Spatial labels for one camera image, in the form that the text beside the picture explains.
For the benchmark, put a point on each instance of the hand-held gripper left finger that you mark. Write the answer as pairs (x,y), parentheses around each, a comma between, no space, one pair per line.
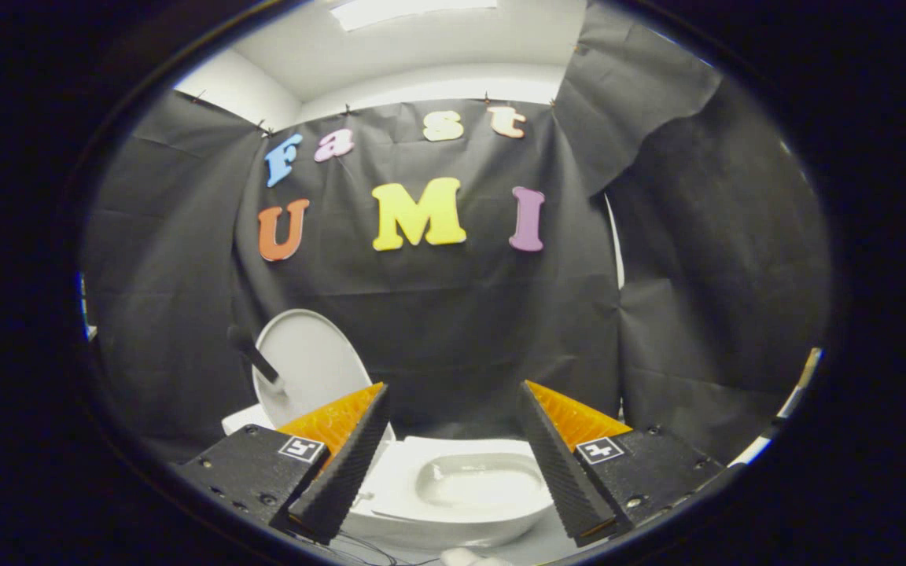
(341,472)

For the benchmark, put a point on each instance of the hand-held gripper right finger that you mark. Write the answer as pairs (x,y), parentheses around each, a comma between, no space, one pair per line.
(559,472)

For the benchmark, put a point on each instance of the white toilet lid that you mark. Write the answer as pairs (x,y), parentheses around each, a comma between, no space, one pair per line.
(311,354)

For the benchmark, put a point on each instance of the round black lid pull tab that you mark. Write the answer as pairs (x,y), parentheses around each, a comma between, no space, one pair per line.
(252,354)

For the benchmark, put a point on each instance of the black backdrop cloth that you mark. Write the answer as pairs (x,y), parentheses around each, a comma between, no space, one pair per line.
(453,314)

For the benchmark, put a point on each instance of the white board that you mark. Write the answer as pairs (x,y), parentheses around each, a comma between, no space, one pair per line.
(760,448)

